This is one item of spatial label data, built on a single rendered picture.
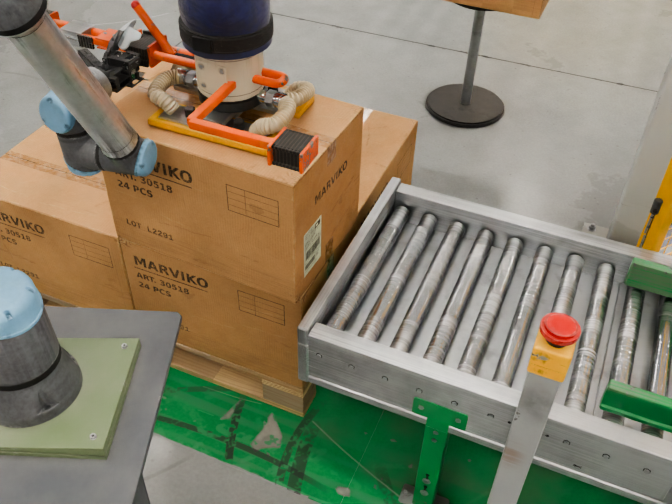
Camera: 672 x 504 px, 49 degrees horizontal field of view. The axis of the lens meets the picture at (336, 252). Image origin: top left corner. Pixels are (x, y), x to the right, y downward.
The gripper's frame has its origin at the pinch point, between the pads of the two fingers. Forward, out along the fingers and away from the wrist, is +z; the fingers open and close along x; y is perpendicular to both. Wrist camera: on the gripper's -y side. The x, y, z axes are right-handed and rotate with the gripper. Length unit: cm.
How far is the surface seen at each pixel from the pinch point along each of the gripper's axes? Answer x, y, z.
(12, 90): -108, -166, 103
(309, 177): -16, 56, -14
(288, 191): -15, 54, -22
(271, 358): -84, 46, -19
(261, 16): 16.5, 38.0, -1.7
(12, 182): -53, -50, -10
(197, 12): 18.8, 26.6, -10.6
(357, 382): -60, 79, -34
